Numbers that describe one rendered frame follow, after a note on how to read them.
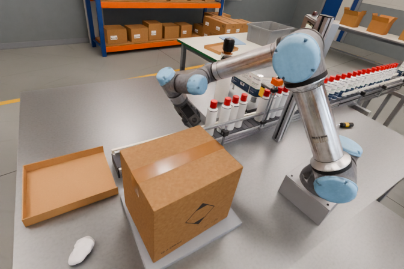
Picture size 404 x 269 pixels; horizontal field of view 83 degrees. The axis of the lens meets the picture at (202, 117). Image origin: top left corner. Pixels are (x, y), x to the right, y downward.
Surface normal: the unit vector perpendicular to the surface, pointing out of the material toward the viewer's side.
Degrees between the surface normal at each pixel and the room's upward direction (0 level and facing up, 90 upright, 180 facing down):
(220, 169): 0
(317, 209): 90
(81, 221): 0
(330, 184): 96
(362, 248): 0
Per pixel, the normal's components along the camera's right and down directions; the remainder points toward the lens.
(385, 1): -0.78, 0.27
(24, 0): 0.62, 0.50
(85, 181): 0.12, -0.82
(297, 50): -0.54, 0.32
